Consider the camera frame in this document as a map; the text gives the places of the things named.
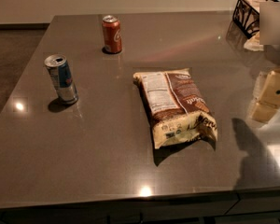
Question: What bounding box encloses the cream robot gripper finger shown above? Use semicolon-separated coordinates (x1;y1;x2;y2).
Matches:
250;67;280;123

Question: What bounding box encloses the blue silver redbull can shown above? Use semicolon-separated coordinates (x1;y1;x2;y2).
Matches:
44;54;78;105

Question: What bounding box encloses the red soda can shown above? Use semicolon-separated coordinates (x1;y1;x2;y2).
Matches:
102;15;122;54

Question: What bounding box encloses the white napkin stack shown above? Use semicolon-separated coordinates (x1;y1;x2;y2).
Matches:
244;33;264;51

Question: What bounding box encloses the brown cream snack bag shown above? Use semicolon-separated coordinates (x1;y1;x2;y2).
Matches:
133;68;217;149

